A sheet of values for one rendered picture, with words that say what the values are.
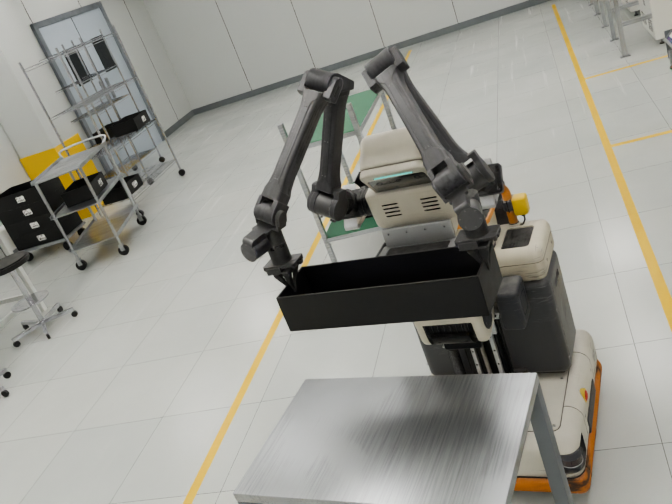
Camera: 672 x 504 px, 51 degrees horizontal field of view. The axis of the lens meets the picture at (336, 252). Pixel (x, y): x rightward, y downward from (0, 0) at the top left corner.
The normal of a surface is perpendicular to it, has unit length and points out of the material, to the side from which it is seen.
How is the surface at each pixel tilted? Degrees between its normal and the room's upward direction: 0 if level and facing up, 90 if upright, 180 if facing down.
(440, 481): 0
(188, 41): 90
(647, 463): 0
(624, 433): 0
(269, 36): 90
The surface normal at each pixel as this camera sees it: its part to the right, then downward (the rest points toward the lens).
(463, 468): -0.33, -0.86
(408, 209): -0.31, 0.62
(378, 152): -0.49, -0.29
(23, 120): -0.20, 0.47
